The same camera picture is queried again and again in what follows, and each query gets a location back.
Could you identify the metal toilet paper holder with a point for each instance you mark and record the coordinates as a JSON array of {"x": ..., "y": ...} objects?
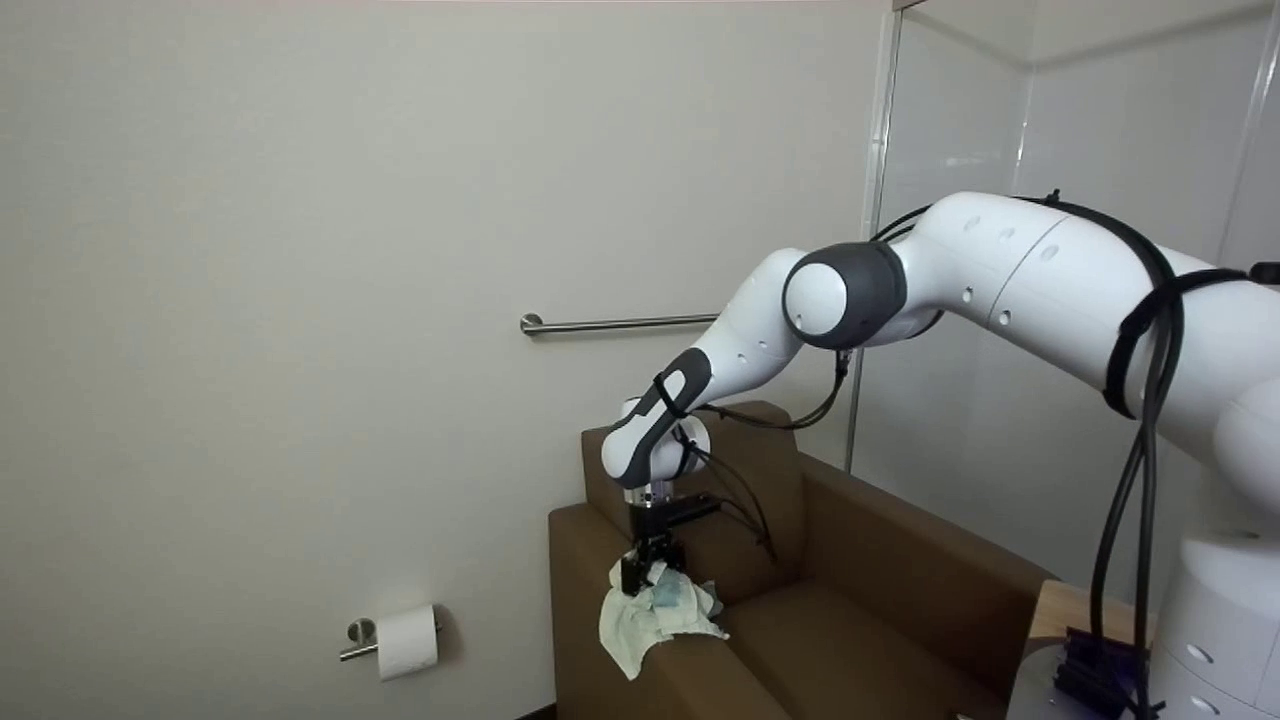
[{"x": 359, "y": 637}]

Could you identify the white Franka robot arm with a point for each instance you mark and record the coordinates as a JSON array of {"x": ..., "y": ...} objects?
[{"x": 1014, "y": 295}]

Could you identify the wooden side table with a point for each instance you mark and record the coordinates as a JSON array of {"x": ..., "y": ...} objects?
[{"x": 1066, "y": 607}]

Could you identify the dark purple clamp block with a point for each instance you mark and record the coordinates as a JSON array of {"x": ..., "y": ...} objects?
[{"x": 1100, "y": 670}]

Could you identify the metal wall grab bar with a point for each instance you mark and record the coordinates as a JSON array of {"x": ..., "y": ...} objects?
[{"x": 615, "y": 320}]

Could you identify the white shower enclosure frame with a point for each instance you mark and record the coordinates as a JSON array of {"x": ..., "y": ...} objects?
[{"x": 880, "y": 81}]

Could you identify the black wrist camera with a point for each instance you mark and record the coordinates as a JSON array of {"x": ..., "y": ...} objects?
[{"x": 683, "y": 509}]

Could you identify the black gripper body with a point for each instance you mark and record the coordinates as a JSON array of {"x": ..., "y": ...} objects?
[{"x": 658, "y": 540}]

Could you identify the white toilet paper roll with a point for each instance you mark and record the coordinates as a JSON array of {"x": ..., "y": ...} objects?
[{"x": 405, "y": 641}]

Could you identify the white towel with blue patch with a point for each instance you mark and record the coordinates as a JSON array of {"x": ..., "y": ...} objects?
[{"x": 647, "y": 623}]

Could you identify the brown sofa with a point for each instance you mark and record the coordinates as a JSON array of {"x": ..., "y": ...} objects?
[{"x": 907, "y": 587}]

